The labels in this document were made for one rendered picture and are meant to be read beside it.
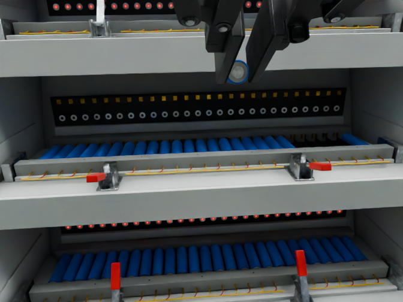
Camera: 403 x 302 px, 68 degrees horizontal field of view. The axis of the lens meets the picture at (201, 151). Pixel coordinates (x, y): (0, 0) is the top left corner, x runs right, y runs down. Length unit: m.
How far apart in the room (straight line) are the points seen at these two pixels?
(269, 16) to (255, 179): 0.28
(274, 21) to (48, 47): 0.32
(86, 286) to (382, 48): 0.55
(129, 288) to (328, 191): 0.33
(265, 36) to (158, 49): 0.24
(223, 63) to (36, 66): 0.30
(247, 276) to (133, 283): 0.18
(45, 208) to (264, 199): 0.29
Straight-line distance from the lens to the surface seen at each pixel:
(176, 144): 0.51
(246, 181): 0.42
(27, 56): 0.46
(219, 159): 0.44
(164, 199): 0.40
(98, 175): 0.36
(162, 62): 0.42
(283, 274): 0.53
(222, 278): 0.51
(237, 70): 0.24
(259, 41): 0.21
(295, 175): 0.44
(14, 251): 0.56
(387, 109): 0.60
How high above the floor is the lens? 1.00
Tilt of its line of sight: 2 degrees down
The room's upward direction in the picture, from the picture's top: 2 degrees counter-clockwise
